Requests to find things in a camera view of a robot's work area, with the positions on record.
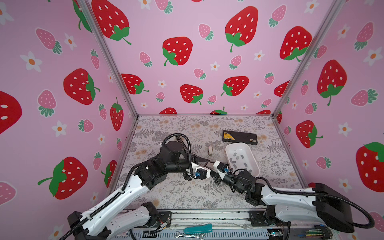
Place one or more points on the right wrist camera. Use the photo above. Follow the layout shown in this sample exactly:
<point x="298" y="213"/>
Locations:
<point x="223" y="168"/>

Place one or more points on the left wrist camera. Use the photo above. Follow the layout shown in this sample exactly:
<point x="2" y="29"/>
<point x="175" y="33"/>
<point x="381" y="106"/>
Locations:
<point x="202" y="173"/>

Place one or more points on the black stapler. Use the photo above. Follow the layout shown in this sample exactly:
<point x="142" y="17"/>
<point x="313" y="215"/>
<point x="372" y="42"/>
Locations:
<point x="200" y="162"/>

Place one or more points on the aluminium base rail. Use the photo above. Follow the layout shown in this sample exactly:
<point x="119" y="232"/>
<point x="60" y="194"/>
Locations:
<point x="230" y="224"/>

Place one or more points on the silver wrench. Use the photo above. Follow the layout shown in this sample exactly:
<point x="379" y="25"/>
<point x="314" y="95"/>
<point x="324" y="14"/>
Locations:
<point x="183" y="235"/>

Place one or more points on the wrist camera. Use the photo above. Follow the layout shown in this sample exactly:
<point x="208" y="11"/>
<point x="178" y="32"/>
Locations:
<point x="202" y="173"/>
<point x="223" y="168"/>

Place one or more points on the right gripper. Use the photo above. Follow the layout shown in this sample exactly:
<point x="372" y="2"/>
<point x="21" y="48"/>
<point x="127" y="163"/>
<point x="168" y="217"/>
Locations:
<point x="217" y="177"/>

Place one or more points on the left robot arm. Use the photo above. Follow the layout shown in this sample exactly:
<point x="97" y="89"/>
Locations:
<point x="104" y="221"/>

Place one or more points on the beige mini stapler right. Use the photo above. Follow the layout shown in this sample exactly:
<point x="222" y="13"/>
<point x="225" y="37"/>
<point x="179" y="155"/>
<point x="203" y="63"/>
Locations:
<point x="210" y="150"/>

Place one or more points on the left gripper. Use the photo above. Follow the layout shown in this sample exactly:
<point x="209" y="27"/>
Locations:
<point x="185" y="174"/>

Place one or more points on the white plastic tray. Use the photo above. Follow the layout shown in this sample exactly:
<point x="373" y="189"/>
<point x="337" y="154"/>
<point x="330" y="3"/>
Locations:
<point x="240" y="156"/>

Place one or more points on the black staple box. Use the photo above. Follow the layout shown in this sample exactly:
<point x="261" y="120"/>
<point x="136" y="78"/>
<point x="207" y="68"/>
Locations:
<point x="239" y="137"/>

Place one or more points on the teal handled tool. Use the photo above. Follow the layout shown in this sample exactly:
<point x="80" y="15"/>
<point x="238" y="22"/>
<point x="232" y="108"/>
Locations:
<point x="198" y="229"/>

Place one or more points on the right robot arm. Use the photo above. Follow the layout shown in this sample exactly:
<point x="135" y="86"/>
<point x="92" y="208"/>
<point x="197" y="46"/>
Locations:
<point x="319" y="203"/>

